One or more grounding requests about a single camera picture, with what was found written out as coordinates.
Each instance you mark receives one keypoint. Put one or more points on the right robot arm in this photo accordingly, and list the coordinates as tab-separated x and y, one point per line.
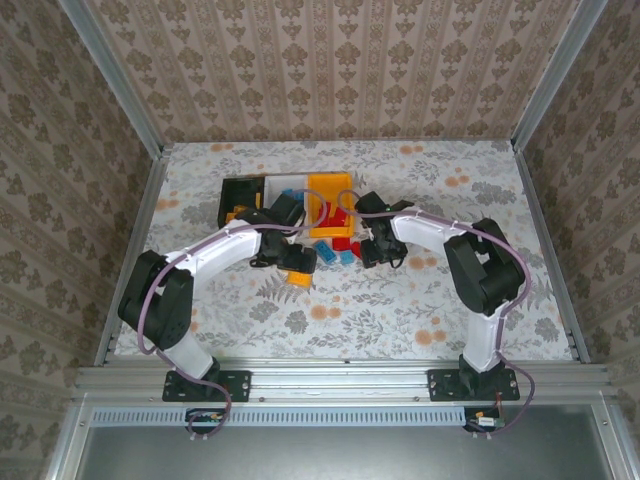
475	270

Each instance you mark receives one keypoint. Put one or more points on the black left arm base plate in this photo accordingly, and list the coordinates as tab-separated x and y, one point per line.
235	386

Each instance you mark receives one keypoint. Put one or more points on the aluminium frame post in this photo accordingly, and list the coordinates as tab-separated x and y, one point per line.
560	75
110	75

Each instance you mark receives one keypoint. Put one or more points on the grey metal panel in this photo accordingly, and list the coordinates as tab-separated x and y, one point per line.
350	455

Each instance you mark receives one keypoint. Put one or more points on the white plastic bin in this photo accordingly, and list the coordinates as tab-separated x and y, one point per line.
280	181

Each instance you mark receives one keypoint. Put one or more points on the aluminium front rail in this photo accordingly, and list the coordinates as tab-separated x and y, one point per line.
340	380

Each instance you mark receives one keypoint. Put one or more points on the small blue lego brick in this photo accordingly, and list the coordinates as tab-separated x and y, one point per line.
346	258

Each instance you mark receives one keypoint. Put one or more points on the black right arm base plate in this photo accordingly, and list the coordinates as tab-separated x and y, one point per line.
445	386

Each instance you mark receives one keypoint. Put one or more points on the aluminium table side rail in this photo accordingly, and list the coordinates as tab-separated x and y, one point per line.
552	260
132	260

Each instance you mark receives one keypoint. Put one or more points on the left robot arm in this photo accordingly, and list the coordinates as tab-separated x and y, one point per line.
220	245

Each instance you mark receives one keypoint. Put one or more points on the small yellow lego brick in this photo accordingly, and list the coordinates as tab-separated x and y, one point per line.
230	217

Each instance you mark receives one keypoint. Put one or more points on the long blue lego brick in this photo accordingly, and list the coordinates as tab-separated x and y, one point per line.
325	251
299	196

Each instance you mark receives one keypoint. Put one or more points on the yellow plastic bin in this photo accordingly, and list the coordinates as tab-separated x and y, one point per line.
330	182

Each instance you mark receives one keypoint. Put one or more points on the black plastic bin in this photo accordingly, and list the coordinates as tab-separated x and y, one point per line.
240	186

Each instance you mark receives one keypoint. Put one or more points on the yellow six-stud lego brick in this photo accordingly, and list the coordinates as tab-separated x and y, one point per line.
240	210

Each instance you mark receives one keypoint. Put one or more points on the small circuit board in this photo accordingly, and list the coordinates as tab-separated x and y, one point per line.
485	420
207	420

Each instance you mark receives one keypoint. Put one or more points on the long yellow lego brick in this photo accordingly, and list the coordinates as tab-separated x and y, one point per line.
300	281

